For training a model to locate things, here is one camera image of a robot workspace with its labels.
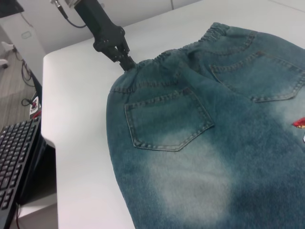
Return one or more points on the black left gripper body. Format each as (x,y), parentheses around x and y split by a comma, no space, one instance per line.
(102,26)

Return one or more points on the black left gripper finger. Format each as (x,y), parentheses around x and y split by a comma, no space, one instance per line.
(125,56)
(115,55)

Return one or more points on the blue denim shorts with embroidery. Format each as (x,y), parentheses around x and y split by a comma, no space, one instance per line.
(202,133)

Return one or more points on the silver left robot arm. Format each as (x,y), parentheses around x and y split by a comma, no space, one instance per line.
(74,2)

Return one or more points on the black monitor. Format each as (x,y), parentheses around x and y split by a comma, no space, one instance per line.
(10,7)

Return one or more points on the red and white power strip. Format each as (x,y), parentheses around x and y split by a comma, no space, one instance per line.
(35,107)

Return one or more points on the white office chair base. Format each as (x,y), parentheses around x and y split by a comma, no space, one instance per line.
(6,53)

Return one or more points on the black computer keyboard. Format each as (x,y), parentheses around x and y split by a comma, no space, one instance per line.
(14,152)

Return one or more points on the white wall socket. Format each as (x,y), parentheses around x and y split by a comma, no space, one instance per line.
(26,35)

